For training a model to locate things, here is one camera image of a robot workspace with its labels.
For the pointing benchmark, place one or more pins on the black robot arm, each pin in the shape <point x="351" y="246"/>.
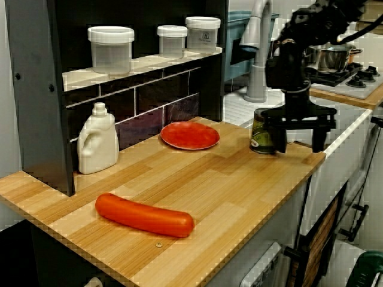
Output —
<point x="287" y="68"/>

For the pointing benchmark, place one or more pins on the steel cooking pot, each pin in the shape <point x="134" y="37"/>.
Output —
<point x="329" y="58"/>

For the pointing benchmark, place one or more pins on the grey toy faucet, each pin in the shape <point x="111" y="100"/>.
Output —
<point x="257" y="74"/>

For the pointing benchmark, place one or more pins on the red toy sausage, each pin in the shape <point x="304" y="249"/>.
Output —
<point x="143" y="215"/>

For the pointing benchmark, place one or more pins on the metal counter screw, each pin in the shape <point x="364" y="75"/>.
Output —
<point x="158" y="245"/>

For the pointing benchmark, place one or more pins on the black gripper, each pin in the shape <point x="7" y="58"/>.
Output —
<point x="297" y="118"/>

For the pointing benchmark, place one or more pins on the dark green clamp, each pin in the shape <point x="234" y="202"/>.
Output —
<point x="371" y="269"/>

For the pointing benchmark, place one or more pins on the small plastic jar white lid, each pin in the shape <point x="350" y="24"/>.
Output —
<point x="172" y="42"/>

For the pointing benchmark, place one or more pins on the black stove grate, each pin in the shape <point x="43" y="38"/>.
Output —
<point x="329" y="78"/>

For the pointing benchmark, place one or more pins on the teal plastic bin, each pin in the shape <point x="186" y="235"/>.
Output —
<point x="236" y="30"/>

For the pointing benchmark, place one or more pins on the white toy detergent bottle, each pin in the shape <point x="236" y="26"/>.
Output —
<point x="98" y="143"/>

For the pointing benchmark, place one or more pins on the dark shelf unit with tiles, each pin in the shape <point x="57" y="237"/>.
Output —
<point x="36" y="104"/>

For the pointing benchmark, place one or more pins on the black stove knob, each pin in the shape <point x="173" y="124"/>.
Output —
<point x="368" y="73"/>
<point x="356" y="81"/>

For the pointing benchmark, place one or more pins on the grey stove top plate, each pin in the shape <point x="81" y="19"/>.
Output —
<point x="359" y="92"/>

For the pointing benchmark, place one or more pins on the green labelled tin can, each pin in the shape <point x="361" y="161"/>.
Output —
<point x="258" y="137"/>

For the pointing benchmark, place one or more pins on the wooden table board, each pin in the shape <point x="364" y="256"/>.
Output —
<point x="326" y="179"/>

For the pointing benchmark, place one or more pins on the white washer control panel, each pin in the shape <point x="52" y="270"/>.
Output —
<point x="263" y="269"/>

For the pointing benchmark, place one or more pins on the red round plate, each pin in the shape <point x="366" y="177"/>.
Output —
<point x="188" y="136"/>

